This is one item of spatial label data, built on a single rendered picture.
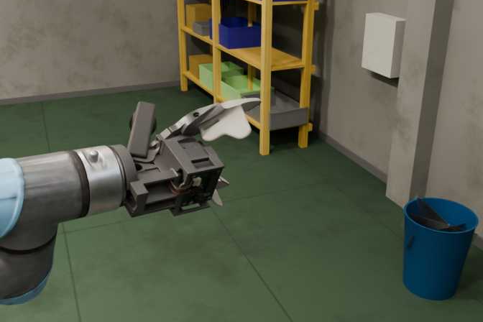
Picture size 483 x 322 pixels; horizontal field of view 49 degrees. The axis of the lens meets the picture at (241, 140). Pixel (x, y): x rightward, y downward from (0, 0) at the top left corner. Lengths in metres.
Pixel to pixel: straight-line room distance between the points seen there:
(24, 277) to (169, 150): 0.21
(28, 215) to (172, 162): 0.17
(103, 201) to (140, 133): 0.11
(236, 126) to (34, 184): 0.24
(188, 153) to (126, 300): 3.06
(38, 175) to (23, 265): 0.11
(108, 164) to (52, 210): 0.08
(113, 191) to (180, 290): 3.12
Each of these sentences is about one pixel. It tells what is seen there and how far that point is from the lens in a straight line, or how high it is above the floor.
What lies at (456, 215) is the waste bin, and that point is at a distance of 3.85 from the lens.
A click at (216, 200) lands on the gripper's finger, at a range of 0.72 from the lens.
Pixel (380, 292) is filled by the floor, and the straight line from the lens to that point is 3.77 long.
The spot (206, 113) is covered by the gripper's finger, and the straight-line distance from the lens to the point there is 0.66.
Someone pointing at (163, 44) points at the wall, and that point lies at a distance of 7.88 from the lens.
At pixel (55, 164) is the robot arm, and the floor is 2.03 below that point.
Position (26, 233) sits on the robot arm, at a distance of 0.59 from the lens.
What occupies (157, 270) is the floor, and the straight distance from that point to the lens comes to 3.89.
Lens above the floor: 2.26
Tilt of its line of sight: 22 degrees down
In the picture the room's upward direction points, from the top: straight up
